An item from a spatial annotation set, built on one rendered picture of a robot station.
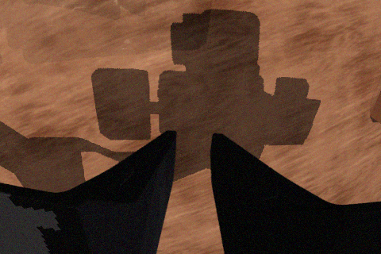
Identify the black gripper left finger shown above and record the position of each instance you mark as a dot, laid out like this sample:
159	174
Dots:
120	211

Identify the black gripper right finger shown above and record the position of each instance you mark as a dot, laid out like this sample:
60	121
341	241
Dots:
261	212

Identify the orange-brown cube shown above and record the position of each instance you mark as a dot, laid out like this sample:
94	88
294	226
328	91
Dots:
376	111

